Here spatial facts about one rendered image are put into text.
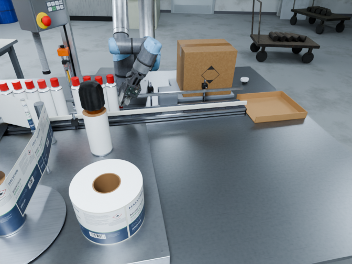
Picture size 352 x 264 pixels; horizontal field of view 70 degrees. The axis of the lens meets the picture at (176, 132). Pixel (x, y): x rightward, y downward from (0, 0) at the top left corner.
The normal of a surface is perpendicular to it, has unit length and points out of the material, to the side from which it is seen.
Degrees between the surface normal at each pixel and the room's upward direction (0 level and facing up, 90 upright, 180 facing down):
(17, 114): 90
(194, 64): 90
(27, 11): 90
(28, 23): 90
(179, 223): 0
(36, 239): 0
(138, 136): 0
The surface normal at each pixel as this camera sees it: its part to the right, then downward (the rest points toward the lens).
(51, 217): 0.02, -0.82
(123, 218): 0.59, 0.48
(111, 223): 0.24, 0.57
